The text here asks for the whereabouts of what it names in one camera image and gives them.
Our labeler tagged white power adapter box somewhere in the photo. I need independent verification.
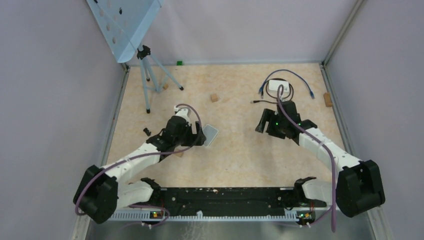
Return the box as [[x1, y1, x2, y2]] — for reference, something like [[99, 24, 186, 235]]
[[267, 79, 291, 94]]

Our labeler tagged grey network switch box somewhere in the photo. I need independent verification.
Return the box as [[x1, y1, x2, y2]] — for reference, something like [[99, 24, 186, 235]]
[[202, 124, 219, 147]]

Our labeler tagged wooden block at right edge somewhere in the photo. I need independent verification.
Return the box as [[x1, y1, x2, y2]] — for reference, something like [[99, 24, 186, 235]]
[[323, 92, 333, 108]]

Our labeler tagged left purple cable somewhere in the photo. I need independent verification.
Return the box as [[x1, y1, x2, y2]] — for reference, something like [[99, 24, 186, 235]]
[[74, 103, 204, 217]]

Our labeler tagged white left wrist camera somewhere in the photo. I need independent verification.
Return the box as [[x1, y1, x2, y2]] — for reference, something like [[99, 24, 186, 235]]
[[173, 105, 191, 123]]

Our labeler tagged white slotted cable duct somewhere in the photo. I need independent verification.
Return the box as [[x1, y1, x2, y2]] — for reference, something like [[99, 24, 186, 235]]
[[108, 210, 298, 222]]

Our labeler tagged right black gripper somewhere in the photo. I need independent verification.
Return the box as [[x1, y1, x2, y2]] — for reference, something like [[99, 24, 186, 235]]
[[256, 108, 288, 139]]

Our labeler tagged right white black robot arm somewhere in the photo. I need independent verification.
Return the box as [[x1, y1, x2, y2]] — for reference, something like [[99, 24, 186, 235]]
[[255, 100, 386, 218]]

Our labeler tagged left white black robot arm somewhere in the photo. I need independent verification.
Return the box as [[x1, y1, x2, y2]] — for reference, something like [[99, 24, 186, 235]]
[[73, 115, 206, 224]]

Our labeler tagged blue perforated metal panel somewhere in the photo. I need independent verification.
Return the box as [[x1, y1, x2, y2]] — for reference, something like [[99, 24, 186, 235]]
[[86, 0, 164, 63]]

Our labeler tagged blue ethernet cable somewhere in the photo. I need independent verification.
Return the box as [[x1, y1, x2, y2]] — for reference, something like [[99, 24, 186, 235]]
[[258, 69, 316, 100]]

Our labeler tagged small black clip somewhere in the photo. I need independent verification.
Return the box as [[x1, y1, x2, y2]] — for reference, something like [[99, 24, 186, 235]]
[[143, 127, 152, 137]]

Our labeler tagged small wooden cube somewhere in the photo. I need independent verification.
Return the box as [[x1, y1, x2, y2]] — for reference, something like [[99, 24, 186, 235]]
[[210, 93, 219, 103]]

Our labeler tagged black power cable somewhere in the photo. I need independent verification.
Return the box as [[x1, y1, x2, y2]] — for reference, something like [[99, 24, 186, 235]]
[[253, 78, 295, 105]]

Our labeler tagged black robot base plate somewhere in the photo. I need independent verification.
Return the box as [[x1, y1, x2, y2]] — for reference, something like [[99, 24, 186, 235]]
[[146, 187, 327, 217]]

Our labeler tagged blue tripod stand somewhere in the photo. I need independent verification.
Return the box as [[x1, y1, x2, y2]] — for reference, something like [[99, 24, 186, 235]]
[[136, 45, 184, 114]]

